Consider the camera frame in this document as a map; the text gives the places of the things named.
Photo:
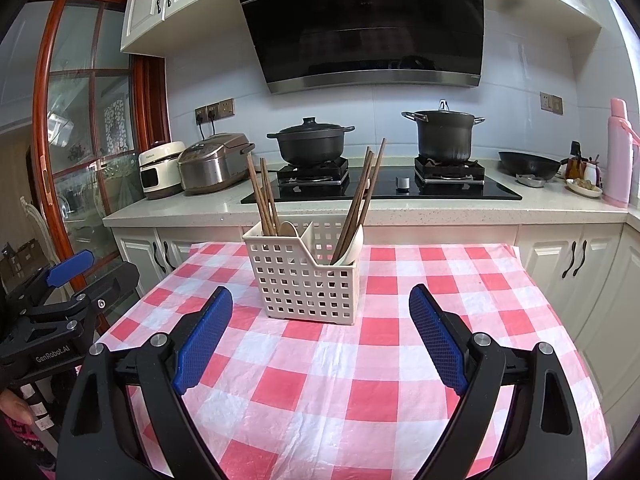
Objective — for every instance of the red wooden glass door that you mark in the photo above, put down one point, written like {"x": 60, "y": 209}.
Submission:
{"x": 150, "y": 100}

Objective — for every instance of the pink thermos bottle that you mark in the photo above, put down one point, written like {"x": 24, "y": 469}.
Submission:
{"x": 616, "y": 160}

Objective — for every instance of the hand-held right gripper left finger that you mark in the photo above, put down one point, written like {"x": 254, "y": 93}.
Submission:
{"x": 205, "y": 340}

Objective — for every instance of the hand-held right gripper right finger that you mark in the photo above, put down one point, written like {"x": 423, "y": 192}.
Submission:
{"x": 440, "y": 340}

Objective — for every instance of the brown sauce bottle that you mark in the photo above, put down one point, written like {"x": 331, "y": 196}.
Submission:
{"x": 575, "y": 165}

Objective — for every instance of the white condiment jar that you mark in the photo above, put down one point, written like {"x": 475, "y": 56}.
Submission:
{"x": 591, "y": 174}

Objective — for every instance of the white plastic utensil basket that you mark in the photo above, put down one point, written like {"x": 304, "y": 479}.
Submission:
{"x": 272, "y": 240}

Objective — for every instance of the white electric cooker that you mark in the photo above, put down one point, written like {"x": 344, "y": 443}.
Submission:
{"x": 160, "y": 175}

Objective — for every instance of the brass wall socket panel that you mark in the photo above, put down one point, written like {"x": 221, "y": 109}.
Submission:
{"x": 550, "y": 103}
{"x": 225, "y": 107}

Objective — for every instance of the small steel bowl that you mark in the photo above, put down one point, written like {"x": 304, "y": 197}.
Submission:
{"x": 530, "y": 180}

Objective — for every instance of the black range hood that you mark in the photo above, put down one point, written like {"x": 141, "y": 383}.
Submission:
{"x": 360, "y": 25}

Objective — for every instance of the pink white checked tablecloth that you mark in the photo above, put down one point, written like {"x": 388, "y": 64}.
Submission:
{"x": 320, "y": 390}

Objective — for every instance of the white plate with food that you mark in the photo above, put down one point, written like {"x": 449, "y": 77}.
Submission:
{"x": 585, "y": 188}

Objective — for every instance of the white ornate chair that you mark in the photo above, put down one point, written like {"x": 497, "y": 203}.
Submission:
{"x": 31, "y": 212}

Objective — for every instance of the black stockpot with lid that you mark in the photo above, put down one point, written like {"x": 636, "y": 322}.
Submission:
{"x": 445, "y": 137}

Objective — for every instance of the black wok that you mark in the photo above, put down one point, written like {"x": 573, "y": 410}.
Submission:
{"x": 530, "y": 162}

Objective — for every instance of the black casserole pot with lid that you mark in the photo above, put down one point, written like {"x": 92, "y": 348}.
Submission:
{"x": 310, "y": 145}

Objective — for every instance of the black glass gas cooktop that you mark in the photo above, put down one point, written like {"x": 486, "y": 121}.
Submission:
{"x": 450, "y": 190}

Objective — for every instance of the person's left hand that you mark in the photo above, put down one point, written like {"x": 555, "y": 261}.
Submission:
{"x": 15, "y": 405}

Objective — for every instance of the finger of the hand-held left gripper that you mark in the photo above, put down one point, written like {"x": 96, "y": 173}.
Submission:
{"x": 70, "y": 266}
{"x": 117, "y": 285}

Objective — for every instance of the steel rice cooker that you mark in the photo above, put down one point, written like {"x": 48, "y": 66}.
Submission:
{"x": 210, "y": 167}

